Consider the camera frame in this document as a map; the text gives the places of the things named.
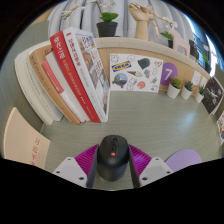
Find light grey curtain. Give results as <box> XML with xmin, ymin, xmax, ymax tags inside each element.
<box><xmin>48</xmin><ymin>0</ymin><xmax>188</xmax><ymax>39</ymax></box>

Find window with dark frame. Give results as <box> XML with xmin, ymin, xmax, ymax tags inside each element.
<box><xmin>186</xmin><ymin>9</ymin><xmax>222</xmax><ymax>64</ymax></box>

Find black computer mouse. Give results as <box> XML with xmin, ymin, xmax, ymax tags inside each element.
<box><xmin>96</xmin><ymin>134</ymin><xmax>130</xmax><ymax>182</ymax></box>

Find brown kraft cover book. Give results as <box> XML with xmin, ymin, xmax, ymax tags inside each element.
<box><xmin>28</xmin><ymin>44</ymin><xmax>82</xmax><ymax>126</ymax></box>

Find black cover book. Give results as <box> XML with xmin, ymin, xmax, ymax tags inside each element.
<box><xmin>200</xmin><ymin>76</ymin><xmax>224</xmax><ymax>116</ymax></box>

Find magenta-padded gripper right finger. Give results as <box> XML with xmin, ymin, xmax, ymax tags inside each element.
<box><xmin>128</xmin><ymin>144</ymin><xmax>174</xmax><ymax>189</ymax></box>

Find small plant in white pot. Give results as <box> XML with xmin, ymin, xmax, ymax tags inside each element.
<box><xmin>194</xmin><ymin>85</ymin><xmax>207</xmax><ymax>104</ymax></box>
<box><xmin>180</xmin><ymin>80</ymin><xmax>195</xmax><ymax>101</ymax></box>
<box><xmin>166</xmin><ymin>76</ymin><xmax>183</xmax><ymax>100</ymax></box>

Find white wall socket plate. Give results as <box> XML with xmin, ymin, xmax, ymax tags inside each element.
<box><xmin>199</xmin><ymin>76</ymin><xmax>209</xmax><ymax>88</ymax></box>
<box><xmin>190</xmin><ymin>70</ymin><xmax>203</xmax><ymax>87</ymax></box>

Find thick white book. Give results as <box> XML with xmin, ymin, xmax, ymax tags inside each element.
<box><xmin>13</xmin><ymin>40</ymin><xmax>64</xmax><ymax>126</ymax></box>

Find grey-green desk divider panel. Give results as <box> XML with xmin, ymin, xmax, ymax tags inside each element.
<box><xmin>0</xmin><ymin>20</ymin><xmax>51</xmax><ymax>158</ymax></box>

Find black wooden horse figure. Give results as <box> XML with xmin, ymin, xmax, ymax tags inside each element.
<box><xmin>188</xmin><ymin>39</ymin><xmax>202</xmax><ymax>60</ymax></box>

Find red spine book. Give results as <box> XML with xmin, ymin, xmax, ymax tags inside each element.
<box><xmin>49</xmin><ymin>30</ymin><xmax>102</xmax><ymax>124</ymax></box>

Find white orchid in black pot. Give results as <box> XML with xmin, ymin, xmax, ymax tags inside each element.
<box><xmin>159</xmin><ymin>19</ymin><xmax>180</xmax><ymax>50</ymax></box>
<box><xmin>60</xmin><ymin>0</ymin><xmax>120</xmax><ymax>38</ymax></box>
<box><xmin>200</xmin><ymin>51</ymin><xmax>213</xmax><ymax>75</ymax></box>

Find beige booklet with red text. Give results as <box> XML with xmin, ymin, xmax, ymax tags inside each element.
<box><xmin>2</xmin><ymin>106</ymin><xmax>52</xmax><ymax>170</ymax></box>

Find white sheet of stickers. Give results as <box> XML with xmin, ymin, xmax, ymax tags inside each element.
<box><xmin>109</xmin><ymin>53</ymin><xmax>165</xmax><ymax>94</ymax></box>

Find pink wooden horse figure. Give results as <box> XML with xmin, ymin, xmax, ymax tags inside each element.
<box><xmin>168</xmin><ymin>28</ymin><xmax>191</xmax><ymax>58</ymax></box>

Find round purple number sticker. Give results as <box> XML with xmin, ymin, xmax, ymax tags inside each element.
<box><xmin>159</xmin><ymin>62</ymin><xmax>184</xmax><ymax>86</ymax></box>

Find wooden artist mannequin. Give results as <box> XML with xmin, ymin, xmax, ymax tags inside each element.
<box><xmin>146</xmin><ymin>4</ymin><xmax>174</xmax><ymax>39</ymax></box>

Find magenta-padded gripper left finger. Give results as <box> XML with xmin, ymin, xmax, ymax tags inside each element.
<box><xmin>53</xmin><ymin>143</ymin><xmax>100</xmax><ymax>189</ymax></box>

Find white book with red stripe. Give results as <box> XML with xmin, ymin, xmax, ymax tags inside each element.
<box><xmin>41</xmin><ymin>51</ymin><xmax>91</xmax><ymax>124</ymax></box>

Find wooden hand model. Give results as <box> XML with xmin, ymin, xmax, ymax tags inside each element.
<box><xmin>128</xmin><ymin>2</ymin><xmax>151</xmax><ymax>42</ymax></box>

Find purple mouse pad with wrist rest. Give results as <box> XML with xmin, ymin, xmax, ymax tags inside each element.
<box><xmin>164</xmin><ymin>148</ymin><xmax>203</xmax><ymax>173</ymax></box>

